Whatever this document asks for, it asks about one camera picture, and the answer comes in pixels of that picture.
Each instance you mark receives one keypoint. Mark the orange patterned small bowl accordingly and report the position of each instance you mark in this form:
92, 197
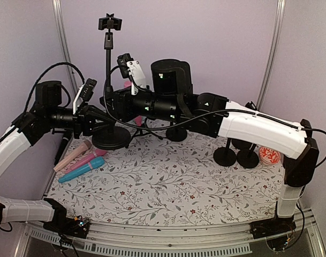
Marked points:
269, 156

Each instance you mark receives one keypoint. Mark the black tripod shock-mount stand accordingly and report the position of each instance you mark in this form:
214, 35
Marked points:
142, 131

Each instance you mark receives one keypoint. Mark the left aluminium frame post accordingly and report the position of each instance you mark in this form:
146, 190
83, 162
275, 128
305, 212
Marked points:
73, 76

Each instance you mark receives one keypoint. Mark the floral table mat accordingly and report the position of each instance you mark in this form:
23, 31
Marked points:
158, 182

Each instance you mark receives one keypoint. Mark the right aluminium frame post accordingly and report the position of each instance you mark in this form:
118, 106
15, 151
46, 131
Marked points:
278, 24

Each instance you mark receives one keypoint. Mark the round stand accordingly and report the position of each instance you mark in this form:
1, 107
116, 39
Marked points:
241, 144
176, 134
111, 137
225, 156
248, 158

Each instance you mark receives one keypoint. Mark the beige microphone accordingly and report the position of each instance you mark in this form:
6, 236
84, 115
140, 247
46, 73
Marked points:
81, 149

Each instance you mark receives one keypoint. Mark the tall pink microphone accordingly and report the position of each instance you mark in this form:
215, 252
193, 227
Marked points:
138, 119

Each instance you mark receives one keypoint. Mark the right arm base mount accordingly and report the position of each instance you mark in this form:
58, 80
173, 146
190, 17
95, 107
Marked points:
272, 226

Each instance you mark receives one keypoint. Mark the aluminium frame post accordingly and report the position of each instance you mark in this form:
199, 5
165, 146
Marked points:
278, 24
73, 76

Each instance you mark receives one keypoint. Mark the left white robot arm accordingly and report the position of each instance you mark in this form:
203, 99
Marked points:
27, 129

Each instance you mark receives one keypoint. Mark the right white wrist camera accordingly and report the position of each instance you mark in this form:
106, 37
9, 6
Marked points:
132, 70

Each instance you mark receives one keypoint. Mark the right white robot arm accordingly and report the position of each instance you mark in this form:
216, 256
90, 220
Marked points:
172, 99

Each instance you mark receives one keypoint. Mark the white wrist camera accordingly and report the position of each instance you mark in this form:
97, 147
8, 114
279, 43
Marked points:
132, 70
84, 94

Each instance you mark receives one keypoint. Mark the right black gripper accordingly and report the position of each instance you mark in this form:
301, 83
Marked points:
121, 110

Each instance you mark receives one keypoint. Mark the short pink microphone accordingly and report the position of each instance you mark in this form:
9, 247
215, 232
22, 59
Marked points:
88, 158

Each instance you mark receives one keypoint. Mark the blue microphone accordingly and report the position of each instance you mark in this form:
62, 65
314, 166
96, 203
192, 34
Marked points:
92, 164

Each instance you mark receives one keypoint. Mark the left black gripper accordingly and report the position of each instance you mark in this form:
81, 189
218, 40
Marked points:
84, 120

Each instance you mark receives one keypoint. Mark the front aluminium rail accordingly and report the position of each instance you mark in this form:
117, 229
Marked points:
232, 239

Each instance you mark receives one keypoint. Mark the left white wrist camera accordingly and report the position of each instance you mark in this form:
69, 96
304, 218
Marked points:
84, 94

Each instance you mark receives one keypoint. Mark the black microphone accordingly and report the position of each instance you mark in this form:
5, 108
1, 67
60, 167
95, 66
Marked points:
63, 143

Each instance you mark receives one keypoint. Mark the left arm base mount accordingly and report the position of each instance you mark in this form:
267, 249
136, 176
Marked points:
64, 225

